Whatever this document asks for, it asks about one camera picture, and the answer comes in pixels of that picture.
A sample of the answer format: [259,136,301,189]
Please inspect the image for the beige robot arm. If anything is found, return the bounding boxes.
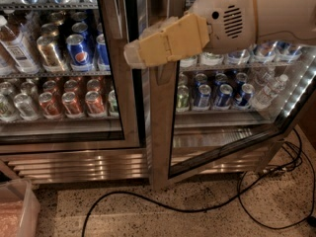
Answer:
[124,0,316,68]

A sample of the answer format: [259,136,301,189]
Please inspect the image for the clear plastic storage bin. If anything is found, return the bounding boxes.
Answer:
[0,180,40,237]

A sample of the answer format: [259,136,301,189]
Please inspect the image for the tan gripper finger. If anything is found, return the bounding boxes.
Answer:
[123,13,209,68]
[139,17,179,40]

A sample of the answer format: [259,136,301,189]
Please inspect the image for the steel fridge bottom grille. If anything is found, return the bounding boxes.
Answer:
[0,141,284,185]

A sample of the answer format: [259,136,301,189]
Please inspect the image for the blue Pepsi can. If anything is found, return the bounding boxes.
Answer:
[66,34,93,72]

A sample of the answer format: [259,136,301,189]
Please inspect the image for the white green soda can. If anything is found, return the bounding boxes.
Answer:
[180,55,198,67]
[199,52,224,66]

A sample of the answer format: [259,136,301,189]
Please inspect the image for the gold soda can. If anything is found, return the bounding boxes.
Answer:
[37,36,68,72]

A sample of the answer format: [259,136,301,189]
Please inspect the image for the water bottle white cap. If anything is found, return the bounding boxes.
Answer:
[252,74,288,110]

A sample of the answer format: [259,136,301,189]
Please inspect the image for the silver blue soda can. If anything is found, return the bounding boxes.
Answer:
[226,49,250,65]

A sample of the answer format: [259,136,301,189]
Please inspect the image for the iced tea bottle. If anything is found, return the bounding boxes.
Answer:
[0,16,40,74]

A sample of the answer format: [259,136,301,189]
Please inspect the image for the red soda can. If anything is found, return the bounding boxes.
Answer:
[61,92,84,118]

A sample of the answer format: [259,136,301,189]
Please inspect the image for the black floor cable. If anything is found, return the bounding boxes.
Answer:
[80,127,316,237]

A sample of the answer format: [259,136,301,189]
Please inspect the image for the glass fridge door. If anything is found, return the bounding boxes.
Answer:
[137,0,315,189]
[0,0,139,155]

